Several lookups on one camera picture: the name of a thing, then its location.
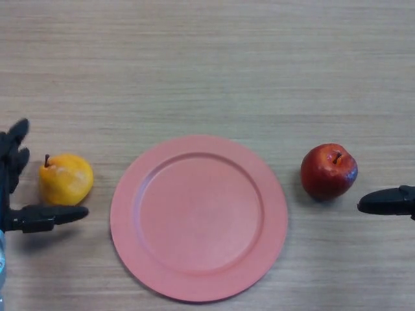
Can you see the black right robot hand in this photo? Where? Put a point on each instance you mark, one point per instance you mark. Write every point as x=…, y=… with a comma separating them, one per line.
x=386, y=204

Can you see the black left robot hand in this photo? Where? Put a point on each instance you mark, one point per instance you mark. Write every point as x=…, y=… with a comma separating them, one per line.
x=32, y=218

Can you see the yellow pear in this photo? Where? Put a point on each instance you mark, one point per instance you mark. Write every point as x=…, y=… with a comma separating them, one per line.
x=66, y=181

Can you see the pink round plate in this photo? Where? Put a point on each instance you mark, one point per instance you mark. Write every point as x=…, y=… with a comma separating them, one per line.
x=201, y=223

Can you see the red apple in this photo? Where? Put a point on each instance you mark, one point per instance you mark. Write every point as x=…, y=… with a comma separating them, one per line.
x=324, y=178

